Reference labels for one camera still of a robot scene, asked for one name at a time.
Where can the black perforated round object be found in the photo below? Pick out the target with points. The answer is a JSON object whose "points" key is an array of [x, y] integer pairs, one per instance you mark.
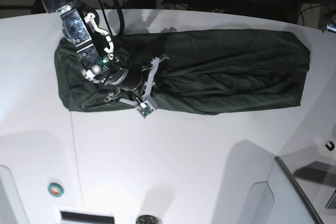
{"points": [[147, 219]]}

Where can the grey metal tray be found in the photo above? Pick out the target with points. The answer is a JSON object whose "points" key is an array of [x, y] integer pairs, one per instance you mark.
{"points": [[316, 179]]}

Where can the dark green t-shirt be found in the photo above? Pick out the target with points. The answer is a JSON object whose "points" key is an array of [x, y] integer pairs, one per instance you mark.
{"points": [[209, 72]]}

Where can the green tape roll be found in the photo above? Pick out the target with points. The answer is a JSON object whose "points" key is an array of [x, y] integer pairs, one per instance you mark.
{"points": [[55, 189]]}

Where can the black U-shaped hook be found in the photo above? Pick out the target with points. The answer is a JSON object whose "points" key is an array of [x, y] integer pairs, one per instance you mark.
{"points": [[330, 146]]}

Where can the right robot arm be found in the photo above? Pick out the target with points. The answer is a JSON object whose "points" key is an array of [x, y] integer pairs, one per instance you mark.
{"points": [[95, 46]]}

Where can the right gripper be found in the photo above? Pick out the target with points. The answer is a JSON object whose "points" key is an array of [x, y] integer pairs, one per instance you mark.
{"points": [[126, 79]]}

